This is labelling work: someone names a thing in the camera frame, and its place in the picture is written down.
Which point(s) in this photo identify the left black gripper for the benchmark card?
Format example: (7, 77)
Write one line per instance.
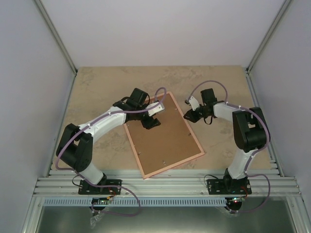
(150, 123)

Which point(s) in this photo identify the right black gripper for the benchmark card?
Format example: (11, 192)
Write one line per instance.
(190, 114)

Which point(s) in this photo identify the pink wooden picture frame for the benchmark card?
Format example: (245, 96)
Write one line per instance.
(196, 145)

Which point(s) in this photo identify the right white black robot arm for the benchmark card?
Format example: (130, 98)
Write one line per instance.
(250, 132)

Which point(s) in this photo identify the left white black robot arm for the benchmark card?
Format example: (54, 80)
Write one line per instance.
(75, 148)

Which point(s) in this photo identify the left controller circuit board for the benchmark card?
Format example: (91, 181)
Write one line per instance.
(102, 200)

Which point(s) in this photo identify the controller circuit board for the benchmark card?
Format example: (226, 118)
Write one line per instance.
(236, 199)
(102, 200)

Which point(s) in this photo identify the right controller circuit board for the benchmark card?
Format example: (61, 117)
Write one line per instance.
(236, 199)

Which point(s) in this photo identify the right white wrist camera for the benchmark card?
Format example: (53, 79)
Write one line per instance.
(193, 102)

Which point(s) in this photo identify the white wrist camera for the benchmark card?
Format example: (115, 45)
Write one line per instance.
(155, 108)
(193, 102)

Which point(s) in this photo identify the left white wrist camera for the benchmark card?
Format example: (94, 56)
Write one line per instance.
(155, 108)

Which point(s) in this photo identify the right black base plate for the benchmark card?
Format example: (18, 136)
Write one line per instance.
(238, 187)

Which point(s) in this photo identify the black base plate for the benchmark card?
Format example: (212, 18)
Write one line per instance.
(111, 190)
(238, 187)

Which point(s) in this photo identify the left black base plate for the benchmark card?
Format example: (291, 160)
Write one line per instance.
(111, 190)

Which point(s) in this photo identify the aluminium mounting rail bed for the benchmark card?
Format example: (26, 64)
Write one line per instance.
(186, 179)

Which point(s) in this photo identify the slotted blue cable duct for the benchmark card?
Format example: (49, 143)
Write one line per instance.
(143, 202)

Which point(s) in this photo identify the left aluminium corner post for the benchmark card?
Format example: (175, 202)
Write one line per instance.
(48, 21)

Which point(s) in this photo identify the aluminium corner post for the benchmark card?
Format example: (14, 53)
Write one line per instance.
(271, 30)
(48, 21)

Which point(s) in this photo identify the right aluminium corner post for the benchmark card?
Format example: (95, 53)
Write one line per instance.
(271, 30)

